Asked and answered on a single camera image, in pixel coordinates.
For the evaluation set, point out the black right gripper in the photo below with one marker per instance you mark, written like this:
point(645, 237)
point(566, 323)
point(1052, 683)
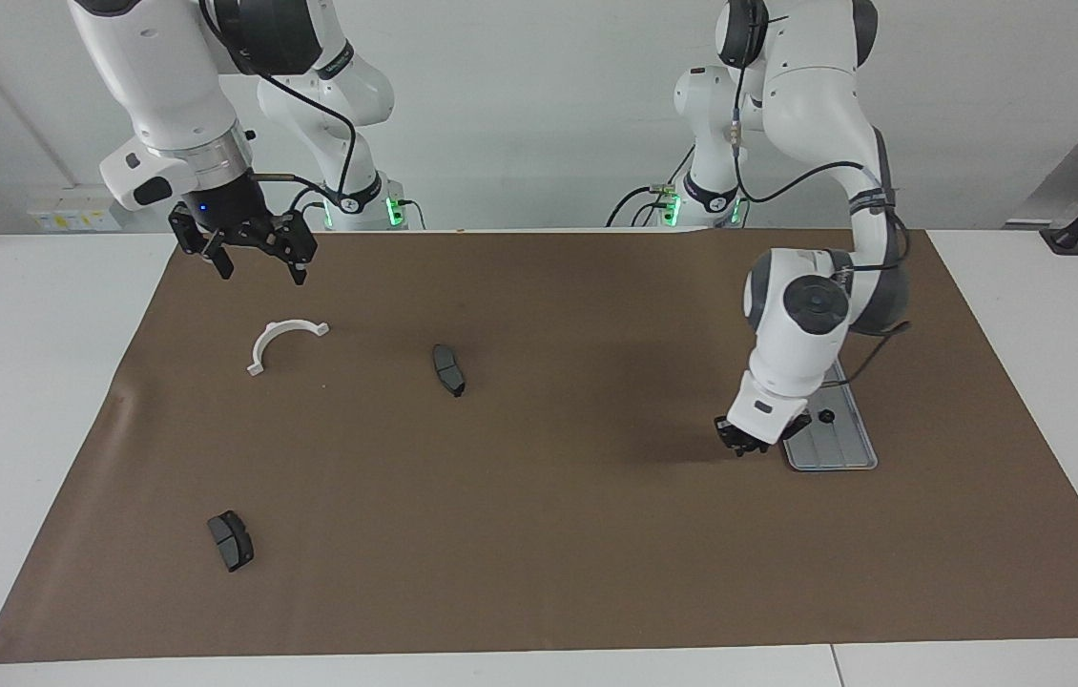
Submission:
point(238, 224)

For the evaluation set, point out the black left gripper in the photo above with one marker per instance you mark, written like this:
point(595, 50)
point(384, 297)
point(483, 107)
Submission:
point(737, 434)

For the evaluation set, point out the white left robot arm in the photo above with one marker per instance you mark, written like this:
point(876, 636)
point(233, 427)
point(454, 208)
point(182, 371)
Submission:
point(797, 363)

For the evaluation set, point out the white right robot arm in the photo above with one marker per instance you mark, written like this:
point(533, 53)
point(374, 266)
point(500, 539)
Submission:
point(157, 76)

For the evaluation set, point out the silver metal tray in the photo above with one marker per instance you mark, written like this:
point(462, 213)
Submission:
point(839, 448)

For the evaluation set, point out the brown table mat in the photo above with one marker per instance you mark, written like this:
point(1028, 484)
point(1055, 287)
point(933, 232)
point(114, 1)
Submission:
point(596, 534)

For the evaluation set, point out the long grey brake pad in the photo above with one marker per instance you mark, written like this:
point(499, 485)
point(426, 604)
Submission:
point(448, 370)

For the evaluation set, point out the short grey brake pad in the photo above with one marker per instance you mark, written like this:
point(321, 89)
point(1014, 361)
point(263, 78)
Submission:
point(230, 540)

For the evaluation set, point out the white curved plastic bracket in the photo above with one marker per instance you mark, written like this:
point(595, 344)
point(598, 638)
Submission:
point(296, 326)

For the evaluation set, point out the white wall socket box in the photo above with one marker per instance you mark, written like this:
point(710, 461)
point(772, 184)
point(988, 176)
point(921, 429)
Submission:
point(72, 212)

